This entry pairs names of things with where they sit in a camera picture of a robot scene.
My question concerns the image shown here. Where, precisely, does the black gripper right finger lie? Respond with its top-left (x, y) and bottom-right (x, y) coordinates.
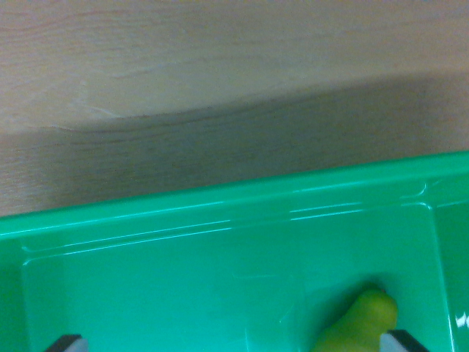
top-left (380, 329), bottom-right (429, 352)

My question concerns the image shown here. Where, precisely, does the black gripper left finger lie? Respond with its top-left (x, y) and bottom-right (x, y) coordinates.
top-left (43, 334), bottom-right (90, 352)

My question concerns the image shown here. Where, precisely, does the yellow-green toy pear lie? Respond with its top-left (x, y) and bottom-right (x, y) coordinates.
top-left (311, 288), bottom-right (399, 352)

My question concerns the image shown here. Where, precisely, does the green plastic tray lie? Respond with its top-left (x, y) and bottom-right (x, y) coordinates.
top-left (0, 150), bottom-right (469, 352)

